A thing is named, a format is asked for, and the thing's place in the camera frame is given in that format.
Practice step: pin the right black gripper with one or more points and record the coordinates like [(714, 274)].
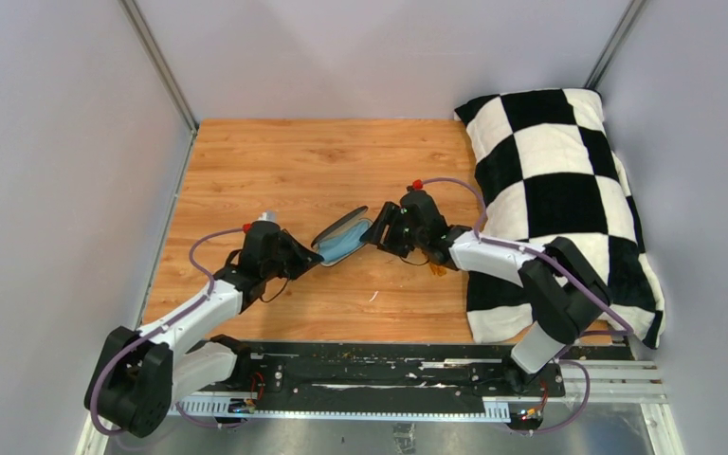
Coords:
[(392, 214)]

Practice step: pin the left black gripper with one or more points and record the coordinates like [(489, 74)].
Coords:
[(303, 258)]

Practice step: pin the light blue cleaning cloth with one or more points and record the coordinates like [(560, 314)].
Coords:
[(340, 246)]

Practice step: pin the black glasses case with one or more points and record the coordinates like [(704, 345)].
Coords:
[(342, 224)]

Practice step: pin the orange sunglasses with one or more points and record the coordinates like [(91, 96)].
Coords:
[(437, 270)]

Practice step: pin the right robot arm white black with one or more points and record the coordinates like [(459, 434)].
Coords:
[(565, 293)]

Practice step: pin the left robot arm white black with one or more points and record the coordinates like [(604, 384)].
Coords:
[(141, 372)]

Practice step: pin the black white checkered blanket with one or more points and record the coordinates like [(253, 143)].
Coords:
[(545, 168)]

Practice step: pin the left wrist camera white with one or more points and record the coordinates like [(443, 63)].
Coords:
[(268, 216)]

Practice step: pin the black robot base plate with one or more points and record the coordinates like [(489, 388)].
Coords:
[(365, 381)]

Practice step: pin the aluminium rail frame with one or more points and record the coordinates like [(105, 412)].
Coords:
[(624, 382)]

